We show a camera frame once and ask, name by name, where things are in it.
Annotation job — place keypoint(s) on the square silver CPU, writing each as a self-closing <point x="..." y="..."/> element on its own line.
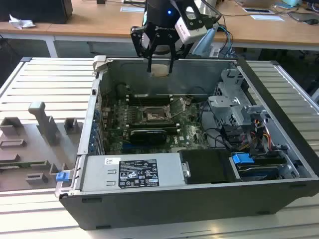
<point x="160" y="70"/>

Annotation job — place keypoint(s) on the small blue case latch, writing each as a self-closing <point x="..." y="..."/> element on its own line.
<point x="61" y="177"/>

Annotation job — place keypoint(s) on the CPU socket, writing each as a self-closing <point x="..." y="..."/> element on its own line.
<point x="152" y="115"/>

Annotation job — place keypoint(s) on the black computer box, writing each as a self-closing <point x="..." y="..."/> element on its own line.
<point x="35" y="10"/>

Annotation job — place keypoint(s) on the grey power supply unit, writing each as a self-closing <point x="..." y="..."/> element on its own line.
<point x="99" y="174"/>

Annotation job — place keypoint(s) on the black plastic shroud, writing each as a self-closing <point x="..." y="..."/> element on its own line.
<point x="207" y="166"/>

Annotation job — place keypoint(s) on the grey parts rack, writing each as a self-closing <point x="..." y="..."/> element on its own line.
<point x="25" y="139"/>

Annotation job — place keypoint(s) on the black computer mouse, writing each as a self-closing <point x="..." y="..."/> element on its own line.
<point x="312" y="21"/>

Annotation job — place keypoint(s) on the black RAM slot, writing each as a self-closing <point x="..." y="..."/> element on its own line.
<point x="147" y="97"/>
<point x="154" y="126"/>
<point x="154" y="122"/>
<point x="147" y="102"/>

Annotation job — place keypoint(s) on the silver metal drive cage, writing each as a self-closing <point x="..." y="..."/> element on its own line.
<point x="224" y="104"/>

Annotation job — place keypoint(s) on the crumpled white paper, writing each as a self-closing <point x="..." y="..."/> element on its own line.
<point x="21" y="22"/>

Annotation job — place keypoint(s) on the black graphics card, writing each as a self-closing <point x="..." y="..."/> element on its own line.
<point x="147" y="137"/>

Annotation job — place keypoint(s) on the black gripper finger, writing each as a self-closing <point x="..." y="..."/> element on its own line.
<point x="173" y="52"/>
<point x="135" y="42"/>

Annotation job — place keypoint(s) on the hard disk in blue carrier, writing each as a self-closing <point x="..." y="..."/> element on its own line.
<point x="243" y="158"/>

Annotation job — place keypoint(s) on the open black PC case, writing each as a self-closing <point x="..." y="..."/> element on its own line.
<point x="174" y="211"/>

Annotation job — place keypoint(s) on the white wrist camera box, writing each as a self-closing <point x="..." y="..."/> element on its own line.
<point x="189" y="32"/>

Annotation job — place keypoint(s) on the green motherboard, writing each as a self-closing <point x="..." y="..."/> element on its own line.
<point x="189" y="134"/>

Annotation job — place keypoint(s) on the pale blue teach pendant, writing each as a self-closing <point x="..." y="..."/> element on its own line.
<point x="204" y="42"/>

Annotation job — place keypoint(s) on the white paper sheet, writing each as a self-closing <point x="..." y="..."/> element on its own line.
<point x="266" y="17"/>
<point x="132" y="9"/>

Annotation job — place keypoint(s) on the wooden desk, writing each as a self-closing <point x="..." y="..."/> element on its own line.
<point x="99" y="20"/>

